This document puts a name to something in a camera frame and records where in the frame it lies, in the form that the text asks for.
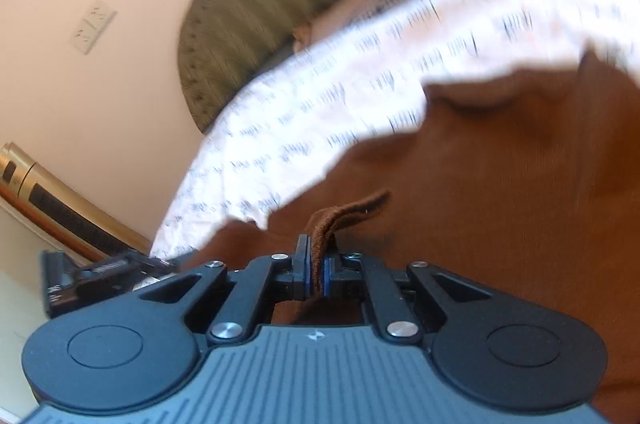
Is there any white script-printed blanket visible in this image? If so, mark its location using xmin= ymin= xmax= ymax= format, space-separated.
xmin=150 ymin=0 xmax=640 ymax=259

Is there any brown garment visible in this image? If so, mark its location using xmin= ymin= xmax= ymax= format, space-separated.
xmin=182 ymin=51 xmax=640 ymax=424

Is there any white wall socket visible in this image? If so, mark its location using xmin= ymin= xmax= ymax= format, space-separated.
xmin=71 ymin=0 xmax=118 ymax=56

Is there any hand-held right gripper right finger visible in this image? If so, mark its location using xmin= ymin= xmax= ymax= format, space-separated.
xmin=322 ymin=251 xmax=503 ymax=347

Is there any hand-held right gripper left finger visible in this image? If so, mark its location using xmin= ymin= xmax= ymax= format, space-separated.
xmin=136 ymin=234 xmax=317 ymax=346

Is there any gold standing appliance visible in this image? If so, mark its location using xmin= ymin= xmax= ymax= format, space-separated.
xmin=0 ymin=142 xmax=154 ymax=263

